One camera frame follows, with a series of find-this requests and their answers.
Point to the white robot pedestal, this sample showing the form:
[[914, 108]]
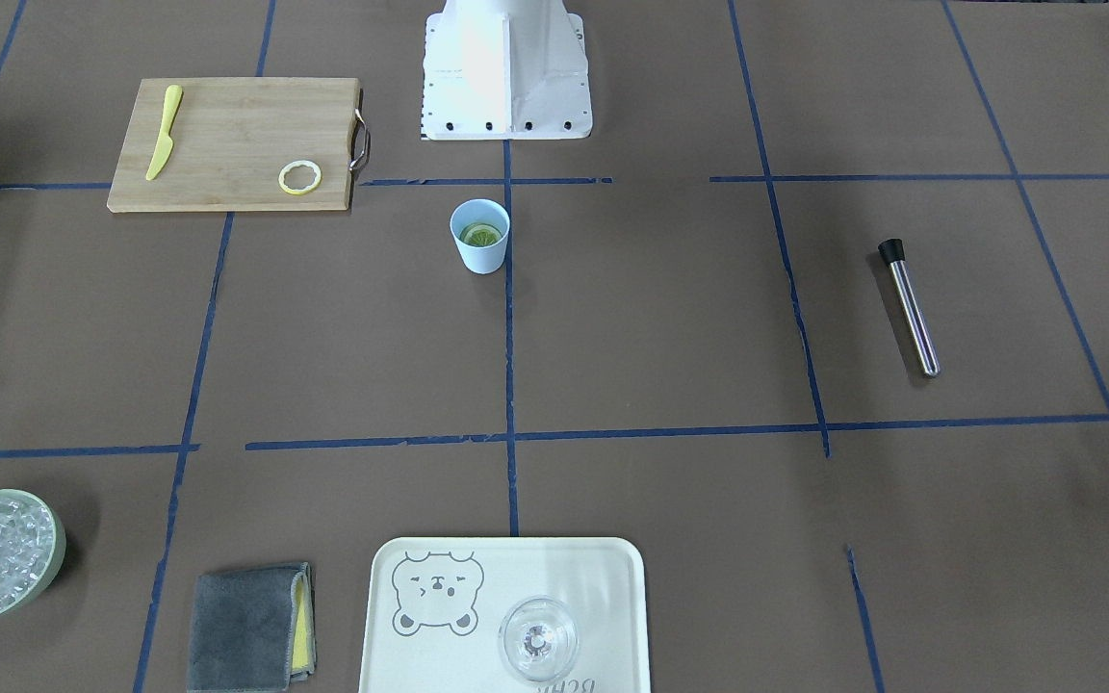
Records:
[[505, 71]]

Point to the light blue cup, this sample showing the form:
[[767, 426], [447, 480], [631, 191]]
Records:
[[481, 260]]

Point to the cream serving tray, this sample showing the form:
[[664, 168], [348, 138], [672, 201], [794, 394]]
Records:
[[436, 605]]

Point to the metal muddler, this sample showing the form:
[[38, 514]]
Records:
[[893, 254]]

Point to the clear wine glass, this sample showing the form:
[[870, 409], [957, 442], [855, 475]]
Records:
[[539, 640]]

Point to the yellow plastic knife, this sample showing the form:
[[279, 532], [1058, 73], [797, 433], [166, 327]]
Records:
[[164, 143]]

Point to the lemon slice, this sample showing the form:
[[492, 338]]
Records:
[[480, 235]]

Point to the wooden cutting board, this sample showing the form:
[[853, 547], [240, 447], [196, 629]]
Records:
[[243, 144]]

